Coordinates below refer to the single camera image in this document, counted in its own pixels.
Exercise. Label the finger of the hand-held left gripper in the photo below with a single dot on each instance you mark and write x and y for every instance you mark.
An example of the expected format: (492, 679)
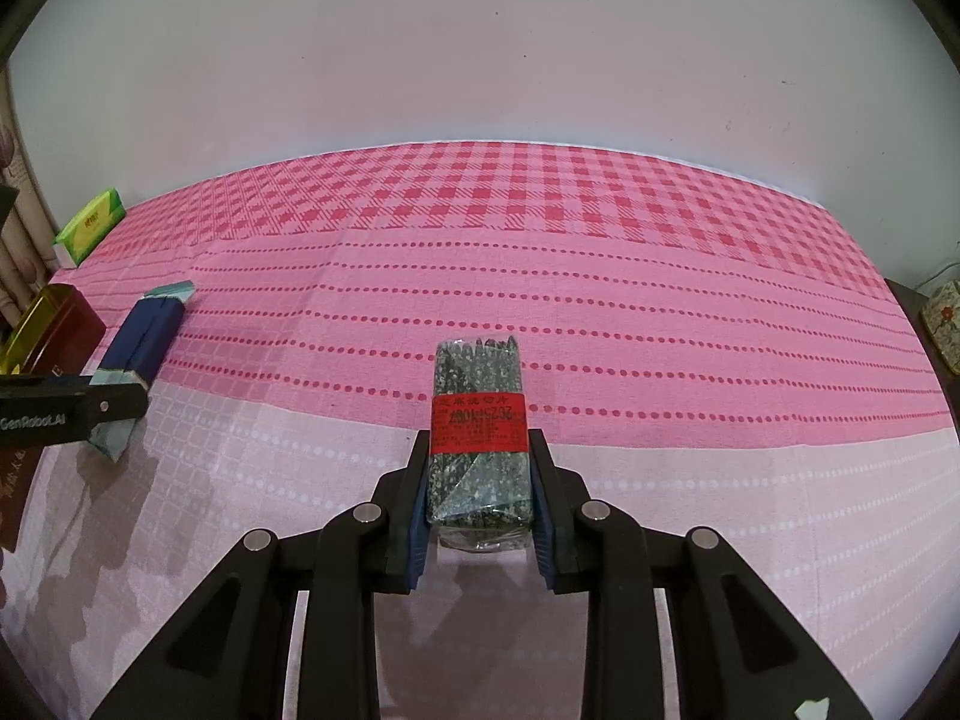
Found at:
(112, 401)

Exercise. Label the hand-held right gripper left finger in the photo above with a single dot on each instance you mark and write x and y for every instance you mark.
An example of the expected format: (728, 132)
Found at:
(416, 517)

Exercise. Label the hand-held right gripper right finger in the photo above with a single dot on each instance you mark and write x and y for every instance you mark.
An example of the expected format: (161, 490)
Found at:
(546, 525)

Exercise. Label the dark blue snack packet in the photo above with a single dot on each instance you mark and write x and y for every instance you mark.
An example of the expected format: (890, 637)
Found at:
(146, 337)

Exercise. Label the sesame block packet red label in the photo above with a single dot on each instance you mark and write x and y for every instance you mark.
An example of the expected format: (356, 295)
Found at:
(480, 480)

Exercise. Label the dark red gold tin box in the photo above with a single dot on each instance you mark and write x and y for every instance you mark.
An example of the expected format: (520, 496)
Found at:
(75, 330)

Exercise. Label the beige patterned curtain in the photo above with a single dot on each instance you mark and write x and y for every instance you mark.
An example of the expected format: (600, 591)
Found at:
(15, 262)

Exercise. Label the green tissue box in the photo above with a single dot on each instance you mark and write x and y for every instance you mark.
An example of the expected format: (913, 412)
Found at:
(90, 225)

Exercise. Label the pink checked tablecloth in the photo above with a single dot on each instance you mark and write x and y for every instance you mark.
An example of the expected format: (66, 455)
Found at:
(600, 240)

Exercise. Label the dark side cabinet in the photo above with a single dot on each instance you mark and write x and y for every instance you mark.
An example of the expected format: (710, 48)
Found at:
(911, 330)

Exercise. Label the floral patterned box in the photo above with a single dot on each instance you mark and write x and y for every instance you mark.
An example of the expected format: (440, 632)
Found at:
(946, 330)

